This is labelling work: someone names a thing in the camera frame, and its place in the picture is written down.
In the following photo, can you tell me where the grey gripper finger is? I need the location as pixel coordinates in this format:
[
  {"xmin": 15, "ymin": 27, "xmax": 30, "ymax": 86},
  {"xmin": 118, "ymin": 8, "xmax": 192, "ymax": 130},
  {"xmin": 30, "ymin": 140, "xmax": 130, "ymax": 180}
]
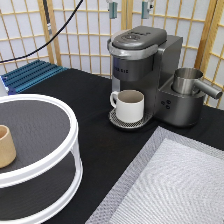
[
  {"xmin": 141, "ymin": 0, "xmax": 153, "ymax": 19},
  {"xmin": 106, "ymin": 0, "xmax": 118, "ymax": 19}
]

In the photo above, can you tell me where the grey pod coffee machine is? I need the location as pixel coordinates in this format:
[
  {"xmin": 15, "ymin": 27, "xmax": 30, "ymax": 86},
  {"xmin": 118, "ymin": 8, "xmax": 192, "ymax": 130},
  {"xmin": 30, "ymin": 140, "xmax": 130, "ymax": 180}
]
[{"xmin": 107, "ymin": 26, "xmax": 204, "ymax": 127}]

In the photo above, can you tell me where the wooden shoji screen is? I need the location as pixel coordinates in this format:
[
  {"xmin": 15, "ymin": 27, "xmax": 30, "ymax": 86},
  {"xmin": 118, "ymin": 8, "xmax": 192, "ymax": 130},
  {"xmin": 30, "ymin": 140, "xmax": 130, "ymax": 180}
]
[{"xmin": 0, "ymin": 0, "xmax": 224, "ymax": 110}]

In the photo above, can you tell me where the steel milk frother cup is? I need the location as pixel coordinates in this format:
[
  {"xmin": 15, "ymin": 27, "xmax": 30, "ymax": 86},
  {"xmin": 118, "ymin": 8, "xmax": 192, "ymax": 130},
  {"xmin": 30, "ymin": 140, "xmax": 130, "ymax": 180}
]
[{"xmin": 172, "ymin": 68, "xmax": 222, "ymax": 99}]

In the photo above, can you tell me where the white ceramic mug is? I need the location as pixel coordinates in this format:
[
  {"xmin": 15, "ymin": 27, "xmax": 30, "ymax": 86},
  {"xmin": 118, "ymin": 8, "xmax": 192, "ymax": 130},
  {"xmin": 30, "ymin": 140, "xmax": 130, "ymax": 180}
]
[{"xmin": 110, "ymin": 90, "xmax": 144, "ymax": 123}]

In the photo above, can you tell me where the blue ribbed metal block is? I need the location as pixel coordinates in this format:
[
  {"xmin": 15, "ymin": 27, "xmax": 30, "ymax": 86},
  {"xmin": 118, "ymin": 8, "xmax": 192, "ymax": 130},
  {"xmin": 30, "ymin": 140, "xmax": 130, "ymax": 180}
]
[{"xmin": 2, "ymin": 60, "xmax": 66, "ymax": 93}]

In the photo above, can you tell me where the grey woven placemat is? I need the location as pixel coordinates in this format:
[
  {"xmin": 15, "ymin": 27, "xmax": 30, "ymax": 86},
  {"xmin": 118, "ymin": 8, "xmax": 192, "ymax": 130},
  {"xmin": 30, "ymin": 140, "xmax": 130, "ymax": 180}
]
[{"xmin": 85, "ymin": 127, "xmax": 224, "ymax": 224}]

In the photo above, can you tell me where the tan wooden cup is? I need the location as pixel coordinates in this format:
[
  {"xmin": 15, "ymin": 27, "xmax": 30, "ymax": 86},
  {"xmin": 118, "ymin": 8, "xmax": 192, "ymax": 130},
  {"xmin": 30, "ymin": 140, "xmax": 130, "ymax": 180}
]
[{"xmin": 0, "ymin": 125, "xmax": 16, "ymax": 168}]

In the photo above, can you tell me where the white two-tier round shelf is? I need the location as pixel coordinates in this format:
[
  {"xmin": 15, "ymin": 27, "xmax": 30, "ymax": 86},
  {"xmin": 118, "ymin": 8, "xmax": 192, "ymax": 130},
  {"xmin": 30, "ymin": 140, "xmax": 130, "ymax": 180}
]
[{"xmin": 0, "ymin": 94, "xmax": 83, "ymax": 224}]

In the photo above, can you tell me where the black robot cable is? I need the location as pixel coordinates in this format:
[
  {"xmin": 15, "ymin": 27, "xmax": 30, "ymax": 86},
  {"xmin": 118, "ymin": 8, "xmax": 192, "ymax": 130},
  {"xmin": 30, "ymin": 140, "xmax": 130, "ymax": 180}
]
[{"xmin": 0, "ymin": 0, "xmax": 85, "ymax": 64}]

